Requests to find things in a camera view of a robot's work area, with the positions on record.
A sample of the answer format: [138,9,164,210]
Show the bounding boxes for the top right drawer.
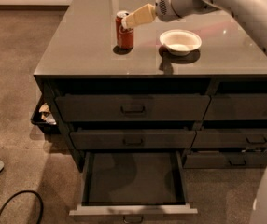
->
[204,93,267,121]

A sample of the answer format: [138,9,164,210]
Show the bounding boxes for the open bottom left drawer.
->
[69,151,198,224]

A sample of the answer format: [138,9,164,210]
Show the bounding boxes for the top left drawer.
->
[55,94,210,122]

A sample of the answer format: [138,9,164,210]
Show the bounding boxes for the black bin with trash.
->
[31,97,60,134]

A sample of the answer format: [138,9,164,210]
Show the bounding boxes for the black cable on floor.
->
[0,189,45,224]

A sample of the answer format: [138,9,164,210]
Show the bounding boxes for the white paper bowl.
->
[160,29,202,56]

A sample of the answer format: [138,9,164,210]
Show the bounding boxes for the dark grey drawer cabinet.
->
[35,0,267,166]

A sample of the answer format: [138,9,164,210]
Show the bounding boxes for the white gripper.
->
[121,0,199,29]

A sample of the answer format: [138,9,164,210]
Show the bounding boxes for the red coke can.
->
[115,10,134,49]

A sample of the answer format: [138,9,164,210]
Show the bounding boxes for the middle left drawer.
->
[70,129,196,150]

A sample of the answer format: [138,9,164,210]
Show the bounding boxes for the middle right drawer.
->
[192,129,267,149]

